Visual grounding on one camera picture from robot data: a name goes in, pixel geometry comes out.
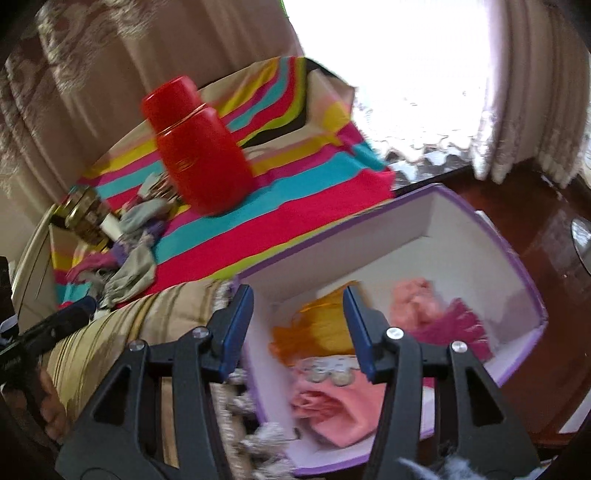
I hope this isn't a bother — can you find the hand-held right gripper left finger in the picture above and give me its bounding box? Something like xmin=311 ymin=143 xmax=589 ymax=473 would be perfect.
xmin=55 ymin=285 xmax=256 ymax=480

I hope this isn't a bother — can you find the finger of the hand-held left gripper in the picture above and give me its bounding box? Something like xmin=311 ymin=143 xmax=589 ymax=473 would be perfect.
xmin=18 ymin=295 xmax=99 ymax=354

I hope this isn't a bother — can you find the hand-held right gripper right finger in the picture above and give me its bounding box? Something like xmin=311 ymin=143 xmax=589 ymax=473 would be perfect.
xmin=342 ymin=285 xmax=541 ymax=480

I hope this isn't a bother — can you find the orange cloth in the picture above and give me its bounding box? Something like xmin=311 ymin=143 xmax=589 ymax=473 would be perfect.
xmin=270 ymin=281 xmax=365 ymax=367

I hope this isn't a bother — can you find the purple cardboard box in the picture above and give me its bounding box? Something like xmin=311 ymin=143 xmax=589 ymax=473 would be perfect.
xmin=228 ymin=182 xmax=550 ymax=478

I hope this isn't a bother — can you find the person's left hand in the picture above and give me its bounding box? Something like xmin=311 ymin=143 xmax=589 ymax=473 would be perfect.
xmin=33 ymin=364 xmax=71 ymax=437

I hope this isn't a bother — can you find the pink sock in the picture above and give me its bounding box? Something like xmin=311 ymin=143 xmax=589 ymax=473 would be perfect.
xmin=67 ymin=256 xmax=116 ymax=284

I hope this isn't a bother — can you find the light pink cloth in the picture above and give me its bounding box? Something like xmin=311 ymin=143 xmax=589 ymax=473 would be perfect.
xmin=390 ymin=277 xmax=455 ymax=330

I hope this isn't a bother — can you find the beige striped cushion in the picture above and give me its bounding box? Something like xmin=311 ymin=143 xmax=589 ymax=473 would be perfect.
xmin=44 ymin=279 xmax=241 ymax=467

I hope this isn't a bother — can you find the beige grey sock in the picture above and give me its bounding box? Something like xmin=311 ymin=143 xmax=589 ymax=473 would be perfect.
xmin=99 ymin=244 xmax=158 ymax=308

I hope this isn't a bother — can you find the pink cloth with white trim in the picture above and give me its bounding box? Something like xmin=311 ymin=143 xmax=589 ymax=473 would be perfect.
xmin=288 ymin=355 xmax=393 ymax=448

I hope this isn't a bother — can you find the magenta knitted cloth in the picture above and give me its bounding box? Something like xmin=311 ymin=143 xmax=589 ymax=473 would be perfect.
xmin=406 ymin=298 xmax=495 ymax=363

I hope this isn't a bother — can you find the glass jar with gold lid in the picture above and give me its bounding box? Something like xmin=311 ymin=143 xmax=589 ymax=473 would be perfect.
xmin=60 ymin=187 xmax=114 ymax=245

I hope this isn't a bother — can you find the colourful striped cloth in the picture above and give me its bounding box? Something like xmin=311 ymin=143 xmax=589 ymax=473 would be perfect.
xmin=51 ymin=55 xmax=398 ymax=310

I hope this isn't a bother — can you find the red white patterned cloth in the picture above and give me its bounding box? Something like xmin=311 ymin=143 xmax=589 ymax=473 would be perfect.
xmin=139 ymin=173 xmax=176 ymax=204

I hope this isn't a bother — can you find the red thermos bottle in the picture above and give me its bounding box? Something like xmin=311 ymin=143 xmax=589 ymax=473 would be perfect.
xmin=141 ymin=76 xmax=256 ymax=217

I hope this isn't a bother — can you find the white lace sheer curtain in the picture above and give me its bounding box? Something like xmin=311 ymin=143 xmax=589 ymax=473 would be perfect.
xmin=369 ymin=83 xmax=476 ymax=176

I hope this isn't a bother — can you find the chrome stand with round base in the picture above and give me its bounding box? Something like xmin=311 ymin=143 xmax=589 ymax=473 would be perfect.
xmin=570 ymin=217 xmax=591 ymax=266

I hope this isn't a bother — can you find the beige embroidered curtain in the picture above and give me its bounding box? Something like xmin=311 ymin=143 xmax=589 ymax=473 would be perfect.
xmin=0 ymin=0 xmax=305 ymax=217

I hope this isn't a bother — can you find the pale pink pleated curtain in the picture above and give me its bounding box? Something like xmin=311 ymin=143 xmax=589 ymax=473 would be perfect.
xmin=471 ymin=0 xmax=591 ymax=190

